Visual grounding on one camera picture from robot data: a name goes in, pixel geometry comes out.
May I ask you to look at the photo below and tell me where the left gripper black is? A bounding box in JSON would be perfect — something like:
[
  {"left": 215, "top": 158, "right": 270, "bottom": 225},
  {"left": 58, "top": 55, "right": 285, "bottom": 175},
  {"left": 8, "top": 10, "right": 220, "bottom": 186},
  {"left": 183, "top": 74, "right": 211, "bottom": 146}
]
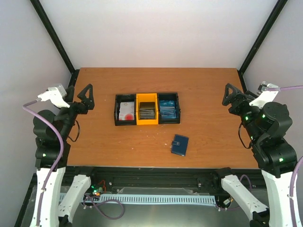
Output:
[{"left": 59, "top": 83, "right": 96, "bottom": 140}]

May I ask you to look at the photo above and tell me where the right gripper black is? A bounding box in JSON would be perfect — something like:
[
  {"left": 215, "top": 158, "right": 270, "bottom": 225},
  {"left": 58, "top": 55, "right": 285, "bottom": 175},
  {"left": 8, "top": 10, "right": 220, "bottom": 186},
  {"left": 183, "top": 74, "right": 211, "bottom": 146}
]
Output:
[{"left": 221, "top": 82, "right": 263, "bottom": 142}]

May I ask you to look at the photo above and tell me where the white red cards stack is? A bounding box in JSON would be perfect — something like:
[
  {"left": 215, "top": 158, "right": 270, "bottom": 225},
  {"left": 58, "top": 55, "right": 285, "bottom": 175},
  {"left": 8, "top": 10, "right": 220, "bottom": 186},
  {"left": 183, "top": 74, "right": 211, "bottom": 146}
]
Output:
[{"left": 118, "top": 102, "right": 135, "bottom": 121}]

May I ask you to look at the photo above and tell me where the blue leather card holder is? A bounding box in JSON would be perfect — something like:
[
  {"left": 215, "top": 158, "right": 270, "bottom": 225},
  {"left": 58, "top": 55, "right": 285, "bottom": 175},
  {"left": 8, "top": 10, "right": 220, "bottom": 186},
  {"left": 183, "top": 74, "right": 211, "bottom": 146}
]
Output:
[{"left": 171, "top": 134, "right": 189, "bottom": 157}]

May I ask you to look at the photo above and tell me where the yellow bin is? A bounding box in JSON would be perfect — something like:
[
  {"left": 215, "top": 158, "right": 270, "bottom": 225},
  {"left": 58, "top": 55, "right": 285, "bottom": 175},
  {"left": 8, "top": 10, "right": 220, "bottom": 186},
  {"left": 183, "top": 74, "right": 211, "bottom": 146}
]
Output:
[{"left": 136, "top": 93, "right": 159, "bottom": 125}]

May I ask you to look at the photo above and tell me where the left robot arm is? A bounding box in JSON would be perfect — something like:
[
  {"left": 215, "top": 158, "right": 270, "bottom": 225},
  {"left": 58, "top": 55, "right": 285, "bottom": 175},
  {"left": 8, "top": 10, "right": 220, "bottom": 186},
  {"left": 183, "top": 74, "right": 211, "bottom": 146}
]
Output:
[{"left": 22, "top": 84, "right": 98, "bottom": 227}]

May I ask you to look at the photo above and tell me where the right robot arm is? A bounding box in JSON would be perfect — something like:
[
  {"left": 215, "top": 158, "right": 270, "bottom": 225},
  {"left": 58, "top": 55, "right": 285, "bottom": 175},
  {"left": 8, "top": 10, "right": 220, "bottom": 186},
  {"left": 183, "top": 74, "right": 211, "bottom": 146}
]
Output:
[{"left": 217, "top": 82, "right": 303, "bottom": 227}]

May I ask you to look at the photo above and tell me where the dark cards stack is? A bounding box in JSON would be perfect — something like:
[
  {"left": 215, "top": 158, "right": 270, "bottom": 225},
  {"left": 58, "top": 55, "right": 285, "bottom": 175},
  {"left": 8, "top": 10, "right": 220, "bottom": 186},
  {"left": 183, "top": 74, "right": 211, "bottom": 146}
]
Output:
[{"left": 139, "top": 107, "right": 156, "bottom": 120}]

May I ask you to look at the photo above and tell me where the blue cards stack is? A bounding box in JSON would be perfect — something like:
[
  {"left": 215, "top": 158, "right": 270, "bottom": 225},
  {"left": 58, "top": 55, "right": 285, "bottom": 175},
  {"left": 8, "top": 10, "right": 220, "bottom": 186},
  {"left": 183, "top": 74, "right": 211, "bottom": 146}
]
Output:
[{"left": 160, "top": 100, "right": 177, "bottom": 119}]

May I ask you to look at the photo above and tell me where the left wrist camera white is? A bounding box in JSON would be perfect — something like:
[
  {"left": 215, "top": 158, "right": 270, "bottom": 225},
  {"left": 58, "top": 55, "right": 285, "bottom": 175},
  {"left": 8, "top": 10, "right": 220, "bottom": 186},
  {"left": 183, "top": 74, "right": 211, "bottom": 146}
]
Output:
[{"left": 37, "top": 84, "right": 70, "bottom": 108}]

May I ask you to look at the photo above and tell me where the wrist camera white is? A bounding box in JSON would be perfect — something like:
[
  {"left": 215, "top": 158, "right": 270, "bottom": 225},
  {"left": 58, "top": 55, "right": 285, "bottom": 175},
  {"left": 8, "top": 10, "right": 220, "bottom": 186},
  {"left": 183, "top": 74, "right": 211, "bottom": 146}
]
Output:
[
  {"left": 249, "top": 81, "right": 280, "bottom": 109},
  {"left": 37, "top": 84, "right": 70, "bottom": 108}
]

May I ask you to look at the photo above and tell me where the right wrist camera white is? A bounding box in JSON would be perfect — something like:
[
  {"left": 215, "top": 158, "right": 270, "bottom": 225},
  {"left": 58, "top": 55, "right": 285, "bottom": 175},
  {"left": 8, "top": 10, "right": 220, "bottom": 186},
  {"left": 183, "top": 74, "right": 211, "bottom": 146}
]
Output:
[{"left": 249, "top": 81, "right": 280, "bottom": 109}]

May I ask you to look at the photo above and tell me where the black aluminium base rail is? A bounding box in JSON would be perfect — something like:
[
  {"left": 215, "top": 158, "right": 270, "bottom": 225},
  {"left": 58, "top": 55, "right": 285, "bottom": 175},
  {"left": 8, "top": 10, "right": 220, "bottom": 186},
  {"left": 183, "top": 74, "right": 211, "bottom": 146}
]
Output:
[{"left": 63, "top": 166, "right": 266, "bottom": 197}]

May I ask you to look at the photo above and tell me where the black frame post left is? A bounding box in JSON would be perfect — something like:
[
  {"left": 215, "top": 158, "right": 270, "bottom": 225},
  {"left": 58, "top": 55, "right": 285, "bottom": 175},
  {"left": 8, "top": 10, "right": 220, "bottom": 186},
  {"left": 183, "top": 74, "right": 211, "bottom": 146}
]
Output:
[{"left": 30, "top": 0, "right": 76, "bottom": 74}]

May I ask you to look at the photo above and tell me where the black frame post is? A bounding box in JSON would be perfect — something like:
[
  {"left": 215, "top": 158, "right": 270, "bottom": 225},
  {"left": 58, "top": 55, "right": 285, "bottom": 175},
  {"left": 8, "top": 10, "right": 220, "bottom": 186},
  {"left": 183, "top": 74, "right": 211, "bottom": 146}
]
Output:
[
  {"left": 238, "top": 0, "right": 288, "bottom": 76},
  {"left": 30, "top": 0, "right": 76, "bottom": 74}
]

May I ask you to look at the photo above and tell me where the black frame post right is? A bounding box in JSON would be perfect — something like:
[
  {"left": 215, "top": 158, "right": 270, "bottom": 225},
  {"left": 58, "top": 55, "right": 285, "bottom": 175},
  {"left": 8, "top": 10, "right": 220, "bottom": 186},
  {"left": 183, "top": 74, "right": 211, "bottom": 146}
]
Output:
[{"left": 238, "top": 0, "right": 288, "bottom": 76}]

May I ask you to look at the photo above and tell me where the light blue cable duct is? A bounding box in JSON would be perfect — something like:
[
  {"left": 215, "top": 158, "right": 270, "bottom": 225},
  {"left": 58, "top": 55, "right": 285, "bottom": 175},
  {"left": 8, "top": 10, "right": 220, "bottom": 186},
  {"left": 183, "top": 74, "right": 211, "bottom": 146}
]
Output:
[{"left": 93, "top": 194, "right": 216, "bottom": 206}]

